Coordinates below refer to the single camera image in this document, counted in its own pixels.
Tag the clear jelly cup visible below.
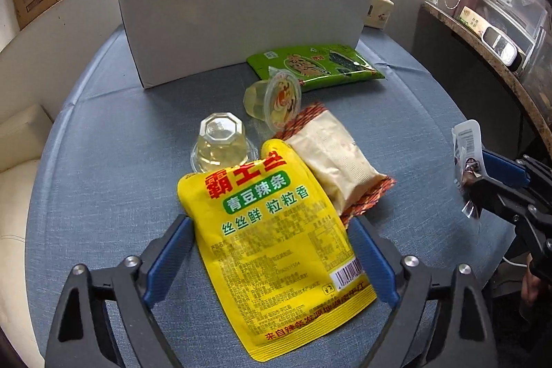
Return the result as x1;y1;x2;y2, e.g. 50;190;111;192
190;112;259;175

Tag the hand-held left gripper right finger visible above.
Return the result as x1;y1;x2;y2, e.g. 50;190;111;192
348;216;492;368

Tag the person's right hand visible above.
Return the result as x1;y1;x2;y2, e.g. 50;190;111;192
521;271;546;308

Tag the yellow spicy strip packet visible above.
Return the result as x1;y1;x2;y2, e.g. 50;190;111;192
178;139;378;364

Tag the green and white box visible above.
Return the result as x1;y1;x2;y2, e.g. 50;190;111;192
457;6;492;37

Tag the beige red-patterned snack packet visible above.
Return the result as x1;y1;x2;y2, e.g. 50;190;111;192
272;101;397;227

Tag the jelly cup with printed lid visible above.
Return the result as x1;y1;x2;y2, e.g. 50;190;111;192
244;66;303;132

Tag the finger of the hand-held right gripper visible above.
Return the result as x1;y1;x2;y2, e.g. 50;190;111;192
482;149;533;190
463;174;552;233

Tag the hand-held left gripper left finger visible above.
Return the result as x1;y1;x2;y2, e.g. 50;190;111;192
45;214;195;368

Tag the cream leather sofa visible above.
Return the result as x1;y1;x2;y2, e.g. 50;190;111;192
0;104;55;356

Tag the small clear snack sachet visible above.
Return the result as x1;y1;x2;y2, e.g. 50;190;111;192
451;120;490;220

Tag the tissue box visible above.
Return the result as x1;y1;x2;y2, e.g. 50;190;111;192
364;0;395;30

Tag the wooden side shelf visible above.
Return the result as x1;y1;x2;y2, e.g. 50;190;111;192
420;1;552;153

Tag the clear plastic container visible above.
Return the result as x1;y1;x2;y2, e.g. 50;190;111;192
517;27;552;101

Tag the green seaweed snack packet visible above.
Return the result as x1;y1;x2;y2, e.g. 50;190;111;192
247;44;386;93

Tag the white digital clock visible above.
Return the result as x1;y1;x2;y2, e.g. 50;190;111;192
481;23;524;71

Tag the white cardboard box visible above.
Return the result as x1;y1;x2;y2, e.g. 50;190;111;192
114;0;380;89

